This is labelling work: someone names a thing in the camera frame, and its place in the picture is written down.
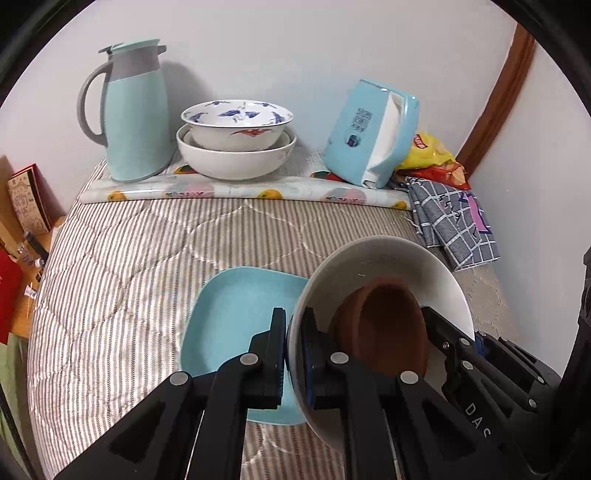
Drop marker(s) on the red orange snack bag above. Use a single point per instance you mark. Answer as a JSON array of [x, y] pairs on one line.
[[450, 173]]

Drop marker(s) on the fruit print rolled mat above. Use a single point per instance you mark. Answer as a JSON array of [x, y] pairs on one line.
[[300, 179]]

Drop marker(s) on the brown wooden door frame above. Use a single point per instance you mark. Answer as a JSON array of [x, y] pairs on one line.
[[501, 101]]

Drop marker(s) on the large white ceramic bowl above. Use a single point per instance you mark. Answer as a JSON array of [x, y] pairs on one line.
[[234, 166]]

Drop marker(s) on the light blue electric kettle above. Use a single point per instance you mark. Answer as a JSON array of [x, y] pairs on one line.
[[373, 134]]

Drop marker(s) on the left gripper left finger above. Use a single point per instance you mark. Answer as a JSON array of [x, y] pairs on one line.
[[192, 427]]

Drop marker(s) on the brown patterned box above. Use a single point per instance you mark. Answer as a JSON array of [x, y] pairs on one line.
[[28, 198]]

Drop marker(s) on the brown small bowl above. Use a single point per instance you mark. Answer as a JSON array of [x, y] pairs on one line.
[[382, 324]]

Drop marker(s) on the red paper bag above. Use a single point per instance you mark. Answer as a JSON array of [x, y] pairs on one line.
[[10, 281]]

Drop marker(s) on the grey checked folded cloth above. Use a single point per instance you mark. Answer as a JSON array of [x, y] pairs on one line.
[[453, 220]]

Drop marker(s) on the yellow chips bag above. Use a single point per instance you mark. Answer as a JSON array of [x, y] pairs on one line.
[[426, 151]]

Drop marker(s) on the light blue thermos jug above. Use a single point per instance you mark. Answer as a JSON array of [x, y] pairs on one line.
[[133, 111]]

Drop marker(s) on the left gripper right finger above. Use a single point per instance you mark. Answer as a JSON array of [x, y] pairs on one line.
[[394, 427]]

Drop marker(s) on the teal plastic plate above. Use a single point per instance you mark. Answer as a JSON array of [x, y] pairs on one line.
[[233, 306]]

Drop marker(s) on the blue patterned porcelain bowl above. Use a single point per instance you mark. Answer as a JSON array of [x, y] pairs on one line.
[[236, 125]]

